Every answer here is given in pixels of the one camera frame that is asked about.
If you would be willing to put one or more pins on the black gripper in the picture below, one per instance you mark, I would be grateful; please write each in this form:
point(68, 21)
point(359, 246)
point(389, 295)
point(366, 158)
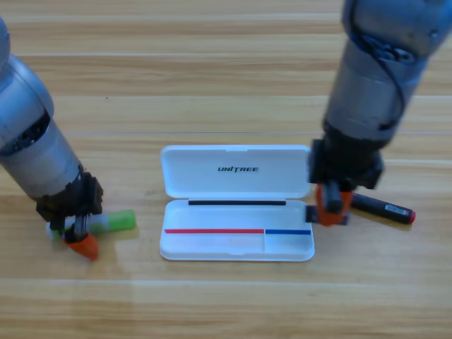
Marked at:
point(349, 162)
point(77, 197)

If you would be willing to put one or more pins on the black marker with red cap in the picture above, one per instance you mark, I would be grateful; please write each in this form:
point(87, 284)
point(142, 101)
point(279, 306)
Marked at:
point(385, 208)

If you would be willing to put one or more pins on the white Unitree pencil case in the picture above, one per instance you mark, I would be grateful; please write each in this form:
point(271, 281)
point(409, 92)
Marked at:
point(229, 183)

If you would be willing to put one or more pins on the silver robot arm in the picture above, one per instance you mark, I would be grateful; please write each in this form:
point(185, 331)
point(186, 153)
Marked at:
point(31, 141)
point(367, 88)

